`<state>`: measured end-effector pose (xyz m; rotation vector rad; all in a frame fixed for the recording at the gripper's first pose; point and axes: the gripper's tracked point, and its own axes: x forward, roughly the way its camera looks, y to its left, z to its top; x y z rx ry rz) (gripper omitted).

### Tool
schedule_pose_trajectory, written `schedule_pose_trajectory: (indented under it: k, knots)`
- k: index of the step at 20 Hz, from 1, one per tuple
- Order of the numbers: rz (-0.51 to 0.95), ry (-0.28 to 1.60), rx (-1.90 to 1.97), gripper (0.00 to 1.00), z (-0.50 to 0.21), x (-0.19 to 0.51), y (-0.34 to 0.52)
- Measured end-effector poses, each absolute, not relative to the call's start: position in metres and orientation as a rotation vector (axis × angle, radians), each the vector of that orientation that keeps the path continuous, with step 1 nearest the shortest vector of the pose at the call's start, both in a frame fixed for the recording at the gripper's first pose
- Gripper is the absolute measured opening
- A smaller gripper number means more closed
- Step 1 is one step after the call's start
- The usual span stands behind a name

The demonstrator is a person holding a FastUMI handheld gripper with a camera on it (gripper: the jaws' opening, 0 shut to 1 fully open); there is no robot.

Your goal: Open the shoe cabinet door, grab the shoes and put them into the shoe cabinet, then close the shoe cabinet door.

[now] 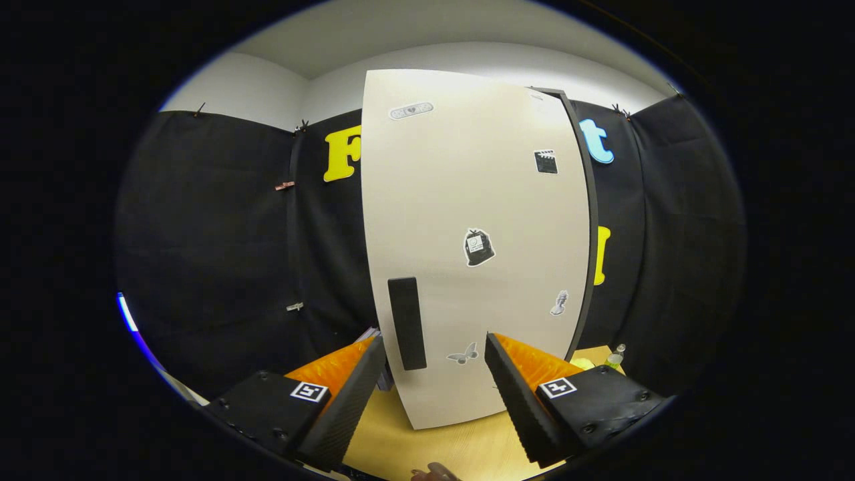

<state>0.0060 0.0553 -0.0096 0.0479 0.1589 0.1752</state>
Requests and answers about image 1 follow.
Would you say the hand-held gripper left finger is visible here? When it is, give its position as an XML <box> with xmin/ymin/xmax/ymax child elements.
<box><xmin>202</xmin><ymin>334</ymin><xmax>388</xmax><ymax>473</ymax></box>

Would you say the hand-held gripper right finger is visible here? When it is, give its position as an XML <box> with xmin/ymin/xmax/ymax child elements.
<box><xmin>484</xmin><ymin>331</ymin><xmax>672</xmax><ymax>470</ymax></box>

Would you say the grey shoe cabinet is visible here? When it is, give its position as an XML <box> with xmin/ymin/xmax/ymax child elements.
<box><xmin>531</xmin><ymin>87</ymin><xmax>601</xmax><ymax>361</ymax></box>

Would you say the beige shoe cabinet door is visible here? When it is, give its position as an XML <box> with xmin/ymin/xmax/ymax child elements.
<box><xmin>361</xmin><ymin>68</ymin><xmax>592</xmax><ymax>430</ymax></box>

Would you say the black backdrop cloth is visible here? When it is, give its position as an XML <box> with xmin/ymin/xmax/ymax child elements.
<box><xmin>114</xmin><ymin>94</ymin><xmax>747</xmax><ymax>402</ymax></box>

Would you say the black door handle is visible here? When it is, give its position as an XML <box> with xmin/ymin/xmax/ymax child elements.
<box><xmin>387</xmin><ymin>277</ymin><xmax>428</xmax><ymax>371</ymax></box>

